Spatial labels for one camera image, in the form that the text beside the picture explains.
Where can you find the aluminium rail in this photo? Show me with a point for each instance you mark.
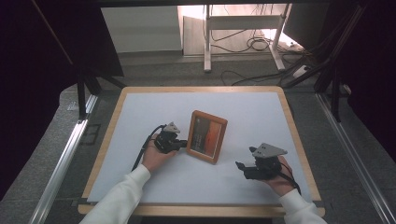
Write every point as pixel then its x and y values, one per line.
pixel 355 161
pixel 62 161

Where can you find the white table mat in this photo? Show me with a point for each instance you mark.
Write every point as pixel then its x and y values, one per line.
pixel 249 118

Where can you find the white board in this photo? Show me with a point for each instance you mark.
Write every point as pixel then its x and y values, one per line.
pixel 140 28

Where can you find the dark curtain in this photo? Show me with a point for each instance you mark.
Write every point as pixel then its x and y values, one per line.
pixel 31 77
pixel 373 77

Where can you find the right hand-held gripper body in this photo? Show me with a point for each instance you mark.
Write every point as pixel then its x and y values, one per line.
pixel 267 163

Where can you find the white metal desk frame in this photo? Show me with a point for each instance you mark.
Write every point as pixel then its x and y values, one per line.
pixel 243 22

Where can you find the black metal stand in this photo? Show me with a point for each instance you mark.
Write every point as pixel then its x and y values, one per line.
pixel 82 93
pixel 334 93

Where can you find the person's left hand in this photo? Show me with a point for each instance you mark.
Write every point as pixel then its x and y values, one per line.
pixel 154 158

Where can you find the wooden table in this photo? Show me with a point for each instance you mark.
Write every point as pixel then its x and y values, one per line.
pixel 199 210

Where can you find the dark floor hatch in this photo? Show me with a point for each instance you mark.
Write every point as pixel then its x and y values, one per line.
pixel 91 133

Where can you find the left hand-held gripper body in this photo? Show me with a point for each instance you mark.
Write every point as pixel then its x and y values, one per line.
pixel 166 140

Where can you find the white power strip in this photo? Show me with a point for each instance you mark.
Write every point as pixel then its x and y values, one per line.
pixel 300 71

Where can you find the person's right hand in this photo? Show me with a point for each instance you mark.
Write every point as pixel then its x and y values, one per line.
pixel 280 182

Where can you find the wooden picture frame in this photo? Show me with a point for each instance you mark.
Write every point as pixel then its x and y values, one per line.
pixel 207 137

